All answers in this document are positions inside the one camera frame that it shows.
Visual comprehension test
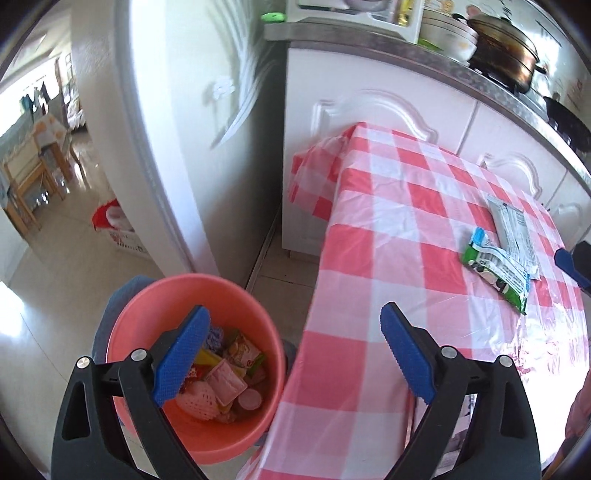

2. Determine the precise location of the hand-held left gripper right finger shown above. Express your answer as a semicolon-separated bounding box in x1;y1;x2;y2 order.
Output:
380;302;541;480

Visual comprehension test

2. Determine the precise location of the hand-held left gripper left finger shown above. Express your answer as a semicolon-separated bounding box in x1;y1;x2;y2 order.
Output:
52;305;211;480

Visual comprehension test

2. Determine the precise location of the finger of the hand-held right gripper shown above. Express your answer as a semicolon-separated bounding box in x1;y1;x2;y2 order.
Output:
554;247;591;296

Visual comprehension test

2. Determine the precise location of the orange plastic bucket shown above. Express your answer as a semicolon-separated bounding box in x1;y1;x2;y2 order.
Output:
106;274;284;466

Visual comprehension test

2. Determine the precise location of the person's right forearm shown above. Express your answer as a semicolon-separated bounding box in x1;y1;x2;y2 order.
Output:
566;342;591;448

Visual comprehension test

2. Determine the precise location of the pink foam fruit net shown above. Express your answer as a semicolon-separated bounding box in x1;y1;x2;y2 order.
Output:
175;381;220;421

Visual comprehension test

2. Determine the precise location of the pink sachet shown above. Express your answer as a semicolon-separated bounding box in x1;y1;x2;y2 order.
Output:
205;360;247;407

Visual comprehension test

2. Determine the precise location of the orange snack packet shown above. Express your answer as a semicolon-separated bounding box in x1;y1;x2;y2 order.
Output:
224;330;266;370

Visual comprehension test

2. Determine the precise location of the green snack packet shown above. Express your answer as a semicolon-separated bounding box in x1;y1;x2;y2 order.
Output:
461;227;532;316

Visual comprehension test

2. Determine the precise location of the white and green packet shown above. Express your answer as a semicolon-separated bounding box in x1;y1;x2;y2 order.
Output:
486;194;541;280

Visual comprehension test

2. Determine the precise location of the pink round lid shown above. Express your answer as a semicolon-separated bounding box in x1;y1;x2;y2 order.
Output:
238;388;264;411

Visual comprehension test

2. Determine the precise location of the black wok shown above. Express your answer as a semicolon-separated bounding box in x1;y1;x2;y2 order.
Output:
542;95;591;153

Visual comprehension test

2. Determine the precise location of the pink checkered tablecloth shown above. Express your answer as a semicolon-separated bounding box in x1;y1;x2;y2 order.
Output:
238;121;587;480

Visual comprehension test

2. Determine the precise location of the red and white basket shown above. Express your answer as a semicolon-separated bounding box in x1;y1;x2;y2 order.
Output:
91;198;148;254

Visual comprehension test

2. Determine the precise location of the gas stove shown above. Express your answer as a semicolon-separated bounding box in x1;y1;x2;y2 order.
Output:
471;65;552;102

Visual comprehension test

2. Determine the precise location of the large dark cooking pot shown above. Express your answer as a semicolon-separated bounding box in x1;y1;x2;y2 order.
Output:
466;11;548;95

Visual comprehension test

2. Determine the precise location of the wooden chair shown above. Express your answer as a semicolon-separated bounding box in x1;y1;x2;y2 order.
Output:
0;138;77;234

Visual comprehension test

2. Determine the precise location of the white refrigerator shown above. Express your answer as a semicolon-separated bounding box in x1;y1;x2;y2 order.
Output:
71;0;289;280

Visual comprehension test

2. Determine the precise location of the white ceramic bowl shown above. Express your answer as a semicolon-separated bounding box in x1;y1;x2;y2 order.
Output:
418;7;478;63

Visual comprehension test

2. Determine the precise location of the dining table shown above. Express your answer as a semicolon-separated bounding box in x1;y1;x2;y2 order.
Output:
30;113;70;153

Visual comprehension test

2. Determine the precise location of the white kitchen cabinet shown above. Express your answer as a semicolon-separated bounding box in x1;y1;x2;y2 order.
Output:
279;41;591;257

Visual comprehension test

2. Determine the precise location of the grey kitchen countertop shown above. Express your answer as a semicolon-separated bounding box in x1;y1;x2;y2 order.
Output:
264;18;591;181

